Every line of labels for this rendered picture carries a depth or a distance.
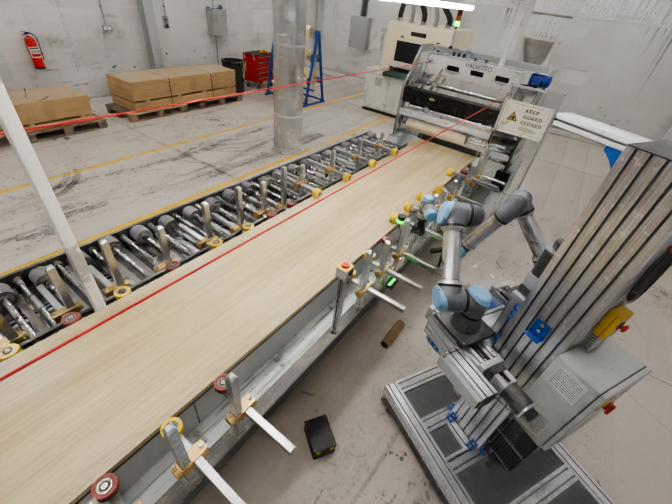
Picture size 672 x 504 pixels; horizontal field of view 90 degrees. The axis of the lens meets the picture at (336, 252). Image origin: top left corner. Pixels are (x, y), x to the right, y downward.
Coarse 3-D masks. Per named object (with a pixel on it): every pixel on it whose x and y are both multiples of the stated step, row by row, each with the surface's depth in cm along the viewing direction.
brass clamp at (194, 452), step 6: (198, 444) 131; (204, 444) 131; (192, 450) 129; (198, 450) 129; (204, 450) 129; (192, 456) 127; (198, 456) 127; (204, 456) 131; (192, 462) 126; (174, 468) 124; (180, 468) 124; (186, 468) 124; (192, 468) 127; (174, 474) 122; (180, 474) 123; (186, 474) 126
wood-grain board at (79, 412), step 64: (384, 192) 307; (256, 256) 217; (320, 256) 224; (128, 320) 168; (192, 320) 172; (256, 320) 177; (0, 384) 137; (64, 384) 140; (128, 384) 143; (192, 384) 146; (0, 448) 120; (64, 448) 122; (128, 448) 124
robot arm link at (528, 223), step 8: (512, 192) 186; (520, 192) 181; (528, 192) 183; (528, 200) 179; (528, 208) 180; (520, 216) 183; (528, 216) 183; (520, 224) 187; (528, 224) 184; (536, 224) 184; (528, 232) 185; (536, 232) 184; (528, 240) 188; (536, 240) 185; (544, 240) 186; (536, 248) 186; (544, 248) 185; (536, 256) 189
